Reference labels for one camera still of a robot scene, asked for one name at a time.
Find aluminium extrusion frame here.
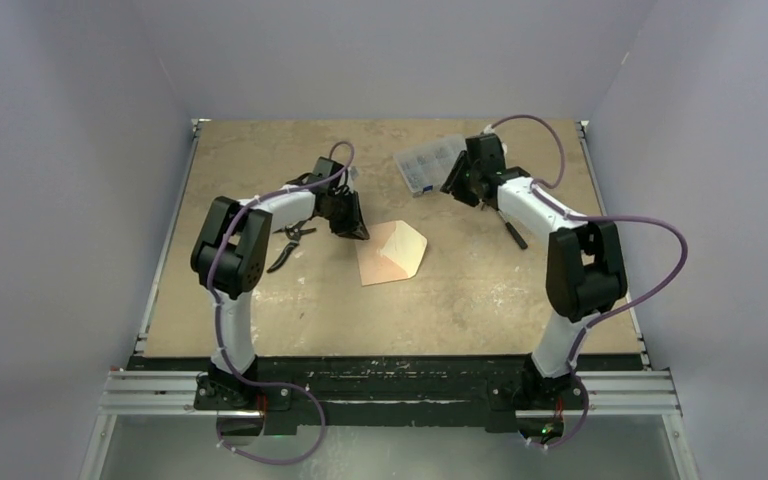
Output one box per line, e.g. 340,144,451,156
85,119,692,479

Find pink and cream envelope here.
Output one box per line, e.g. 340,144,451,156
355,220,428,286

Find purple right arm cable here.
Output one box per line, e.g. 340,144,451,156
489,114,690,452

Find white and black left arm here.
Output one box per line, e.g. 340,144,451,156
190,157,370,409

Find small black hammer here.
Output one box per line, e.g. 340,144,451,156
480,202,528,250

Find clear plastic organizer box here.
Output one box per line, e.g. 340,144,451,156
393,134,466,197

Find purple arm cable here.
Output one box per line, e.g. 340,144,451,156
205,140,357,467
489,114,690,452

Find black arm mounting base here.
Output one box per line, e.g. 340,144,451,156
125,354,644,435

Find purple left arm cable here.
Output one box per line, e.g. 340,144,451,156
205,140,357,467

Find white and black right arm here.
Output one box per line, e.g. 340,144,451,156
440,133,627,408

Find black pruning shears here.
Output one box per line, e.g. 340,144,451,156
266,220,317,274

